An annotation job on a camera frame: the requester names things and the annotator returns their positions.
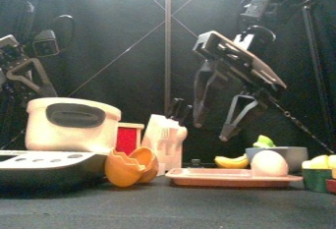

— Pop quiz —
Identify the black looped cable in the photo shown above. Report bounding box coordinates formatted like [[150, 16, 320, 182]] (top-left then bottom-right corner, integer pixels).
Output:
[[50, 14, 76, 51]]

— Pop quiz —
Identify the white pot with grey handle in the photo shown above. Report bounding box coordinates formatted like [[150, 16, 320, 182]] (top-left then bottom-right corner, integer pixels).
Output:
[[24, 96, 124, 154]]

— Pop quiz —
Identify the vertical metal frame pole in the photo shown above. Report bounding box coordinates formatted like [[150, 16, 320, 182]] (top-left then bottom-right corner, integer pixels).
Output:
[[163, 0, 174, 116]]

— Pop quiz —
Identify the red toy block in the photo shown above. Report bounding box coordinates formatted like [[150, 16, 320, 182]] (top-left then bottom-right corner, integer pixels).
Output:
[[324, 178, 336, 195]]

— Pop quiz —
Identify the yellow toy banana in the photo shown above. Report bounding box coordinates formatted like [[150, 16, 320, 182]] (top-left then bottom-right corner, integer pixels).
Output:
[[212, 153, 251, 170]]

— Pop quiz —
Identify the white kitchen scale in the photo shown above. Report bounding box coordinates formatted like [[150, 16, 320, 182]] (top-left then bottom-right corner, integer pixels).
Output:
[[0, 149, 110, 189]]

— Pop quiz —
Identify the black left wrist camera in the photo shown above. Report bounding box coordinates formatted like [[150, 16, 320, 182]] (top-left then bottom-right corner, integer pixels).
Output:
[[31, 29, 60, 58]]

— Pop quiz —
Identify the black tripod leg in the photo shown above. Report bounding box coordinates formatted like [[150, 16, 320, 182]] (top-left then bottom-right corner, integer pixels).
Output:
[[300, 3, 336, 148]]

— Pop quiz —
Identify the white toy egg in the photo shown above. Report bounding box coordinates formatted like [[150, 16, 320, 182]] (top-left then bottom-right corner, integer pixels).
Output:
[[250, 149, 291, 178]]

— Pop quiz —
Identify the grey bowl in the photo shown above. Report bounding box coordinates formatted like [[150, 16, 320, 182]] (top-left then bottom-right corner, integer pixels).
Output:
[[244, 145, 310, 175]]

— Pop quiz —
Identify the red box with cream frame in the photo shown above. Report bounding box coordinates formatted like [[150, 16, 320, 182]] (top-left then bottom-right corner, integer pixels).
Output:
[[115, 122, 146, 157]]

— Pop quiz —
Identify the yellow toy fruit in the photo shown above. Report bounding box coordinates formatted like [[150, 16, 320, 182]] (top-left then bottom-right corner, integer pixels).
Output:
[[300, 154, 336, 171]]

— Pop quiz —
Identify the pink plastic tray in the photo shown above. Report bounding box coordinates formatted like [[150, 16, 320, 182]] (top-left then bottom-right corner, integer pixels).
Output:
[[164, 167, 304, 189]]

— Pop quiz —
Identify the black toy knife handle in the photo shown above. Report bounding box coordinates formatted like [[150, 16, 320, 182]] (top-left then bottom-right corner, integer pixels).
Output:
[[166, 97, 182, 119], [175, 98, 187, 122]]

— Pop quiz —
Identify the white toy knife block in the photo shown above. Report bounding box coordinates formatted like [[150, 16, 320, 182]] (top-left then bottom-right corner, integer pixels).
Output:
[[140, 113, 190, 176]]

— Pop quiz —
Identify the green toy box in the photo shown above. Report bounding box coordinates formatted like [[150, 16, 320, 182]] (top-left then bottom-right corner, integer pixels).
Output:
[[300, 168, 336, 194]]

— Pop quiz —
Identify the orange cracked toy eggshell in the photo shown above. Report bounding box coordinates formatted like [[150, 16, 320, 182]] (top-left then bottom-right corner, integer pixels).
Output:
[[104, 145, 160, 189]]

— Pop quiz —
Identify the green toy vegetable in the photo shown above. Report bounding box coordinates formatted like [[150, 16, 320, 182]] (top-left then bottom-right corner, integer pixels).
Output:
[[252, 134, 278, 149]]

